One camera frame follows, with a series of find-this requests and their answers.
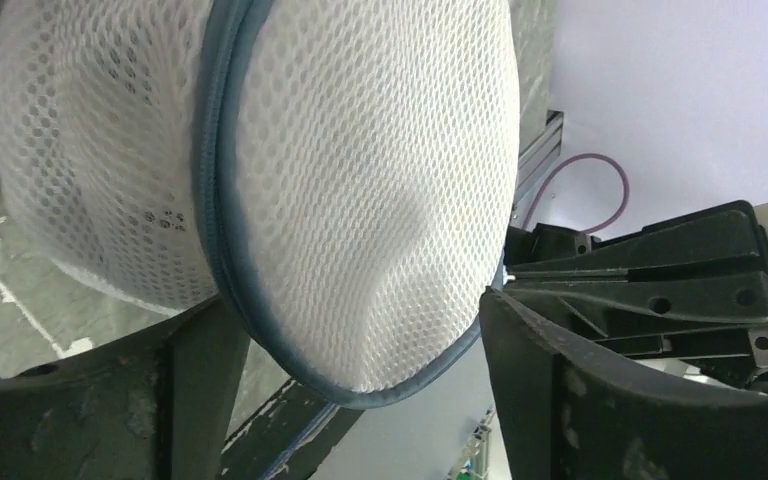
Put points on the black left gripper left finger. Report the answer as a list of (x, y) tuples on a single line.
[(155, 404)]

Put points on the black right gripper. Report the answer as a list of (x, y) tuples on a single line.
[(682, 289)]

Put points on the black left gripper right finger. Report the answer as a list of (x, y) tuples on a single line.
[(569, 408)]

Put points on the white mesh blue-zip laundry bag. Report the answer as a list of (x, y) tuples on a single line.
[(342, 172)]

